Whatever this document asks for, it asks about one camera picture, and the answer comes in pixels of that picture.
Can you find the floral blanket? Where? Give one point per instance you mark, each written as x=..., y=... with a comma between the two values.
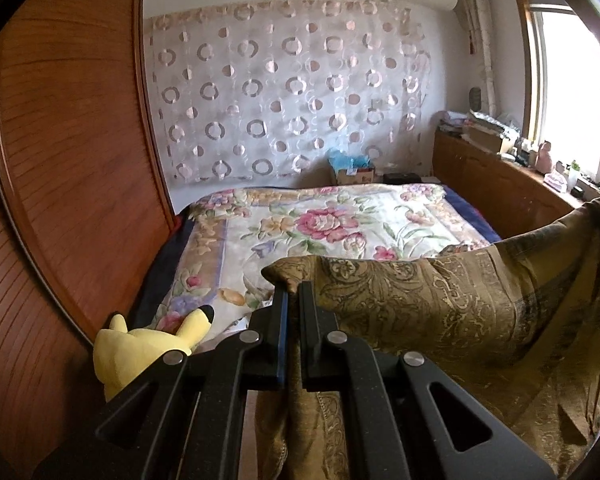
x=305, y=230

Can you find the wooden side cabinet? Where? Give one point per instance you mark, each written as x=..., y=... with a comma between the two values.
x=480, y=180

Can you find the white tissue pack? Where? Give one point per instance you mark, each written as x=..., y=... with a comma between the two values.
x=556, y=181

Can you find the pile of papers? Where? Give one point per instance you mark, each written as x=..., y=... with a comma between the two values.
x=480, y=130

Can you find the gathered beige curtain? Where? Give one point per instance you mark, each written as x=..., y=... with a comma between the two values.
x=480, y=35

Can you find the wooden wardrobe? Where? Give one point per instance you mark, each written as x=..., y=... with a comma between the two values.
x=70, y=135

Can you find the cardboard box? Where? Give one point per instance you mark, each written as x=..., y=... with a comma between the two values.
x=355, y=176

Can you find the brown patterned shirt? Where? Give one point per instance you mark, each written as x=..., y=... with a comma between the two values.
x=430, y=310

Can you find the window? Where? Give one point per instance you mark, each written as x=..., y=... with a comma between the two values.
x=570, y=85

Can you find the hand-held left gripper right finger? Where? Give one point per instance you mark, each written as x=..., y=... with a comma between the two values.
x=312, y=340

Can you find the circle-patterned sheer curtain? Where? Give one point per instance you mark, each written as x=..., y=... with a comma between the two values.
x=280, y=85

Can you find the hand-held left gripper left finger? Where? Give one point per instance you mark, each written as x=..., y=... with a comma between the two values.
x=281, y=340

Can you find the pink figurine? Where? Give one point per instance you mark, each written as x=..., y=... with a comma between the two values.
x=545, y=155

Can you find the yellow plush toy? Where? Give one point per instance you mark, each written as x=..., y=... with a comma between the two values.
x=130, y=350

